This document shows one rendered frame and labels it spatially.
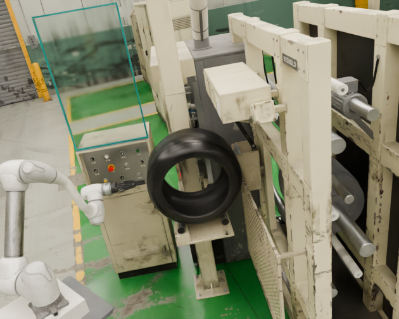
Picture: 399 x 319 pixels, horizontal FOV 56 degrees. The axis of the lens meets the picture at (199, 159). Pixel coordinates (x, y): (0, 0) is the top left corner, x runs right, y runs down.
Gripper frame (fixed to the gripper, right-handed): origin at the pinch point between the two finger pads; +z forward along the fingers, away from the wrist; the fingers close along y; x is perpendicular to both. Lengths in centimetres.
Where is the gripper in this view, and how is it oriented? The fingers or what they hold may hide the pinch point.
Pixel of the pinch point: (140, 182)
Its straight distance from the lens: 266.4
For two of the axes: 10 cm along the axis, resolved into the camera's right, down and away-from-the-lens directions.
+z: 9.8, -1.9, 0.3
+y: -1.1, -4.2, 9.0
